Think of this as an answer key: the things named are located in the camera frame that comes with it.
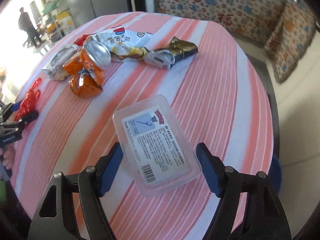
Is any person in dark clothes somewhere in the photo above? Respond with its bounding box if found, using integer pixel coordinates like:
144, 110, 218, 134
18, 7, 42, 48

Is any patterned fu character blanket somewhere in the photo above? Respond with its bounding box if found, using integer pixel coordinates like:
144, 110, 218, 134
154, 0, 316, 83

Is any crushed orange soda can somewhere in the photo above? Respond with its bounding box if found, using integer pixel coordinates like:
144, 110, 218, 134
63, 40, 111, 99

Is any white yellow milk pouch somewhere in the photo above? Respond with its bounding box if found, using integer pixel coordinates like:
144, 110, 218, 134
84, 25, 153, 62

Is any red plastic wrapper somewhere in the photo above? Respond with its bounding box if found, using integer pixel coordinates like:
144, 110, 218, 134
14, 77, 42, 121

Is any left hand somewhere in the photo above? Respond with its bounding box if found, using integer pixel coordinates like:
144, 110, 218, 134
1, 144, 16, 170

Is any gold black snack wrapper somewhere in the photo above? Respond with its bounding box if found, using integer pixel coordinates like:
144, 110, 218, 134
143, 37, 199, 69

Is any storage shelf with items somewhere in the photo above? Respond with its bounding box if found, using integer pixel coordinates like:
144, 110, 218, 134
40, 0, 68, 43

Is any clear plastic box with label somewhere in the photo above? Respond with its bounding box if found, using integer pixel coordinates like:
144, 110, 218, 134
113, 95, 201, 198

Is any pink striped tablecloth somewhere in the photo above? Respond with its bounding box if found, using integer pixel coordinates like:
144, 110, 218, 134
11, 12, 273, 239

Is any yellow white cardboard box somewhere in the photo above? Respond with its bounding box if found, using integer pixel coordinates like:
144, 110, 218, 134
55, 10, 76, 35

